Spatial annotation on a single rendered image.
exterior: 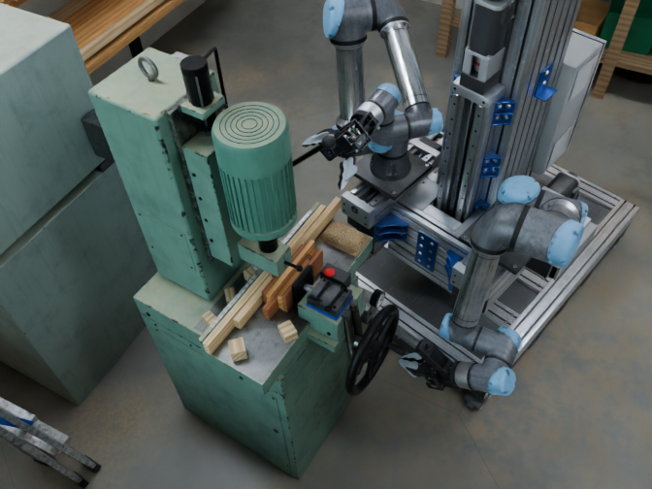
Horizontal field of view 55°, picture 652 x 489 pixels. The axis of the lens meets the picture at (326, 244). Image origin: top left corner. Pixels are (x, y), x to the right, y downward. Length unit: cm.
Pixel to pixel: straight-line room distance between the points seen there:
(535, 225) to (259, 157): 67
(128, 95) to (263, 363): 77
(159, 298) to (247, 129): 80
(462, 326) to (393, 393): 96
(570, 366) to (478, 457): 59
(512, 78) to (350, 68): 49
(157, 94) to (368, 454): 163
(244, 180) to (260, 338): 52
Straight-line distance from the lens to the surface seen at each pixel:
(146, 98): 154
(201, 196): 163
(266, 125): 142
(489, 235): 158
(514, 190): 197
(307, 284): 178
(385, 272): 276
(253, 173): 141
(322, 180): 344
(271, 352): 174
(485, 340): 180
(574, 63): 220
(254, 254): 174
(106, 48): 372
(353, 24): 196
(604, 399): 286
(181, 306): 200
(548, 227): 155
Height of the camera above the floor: 240
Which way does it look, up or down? 50 degrees down
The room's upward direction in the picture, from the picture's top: 3 degrees counter-clockwise
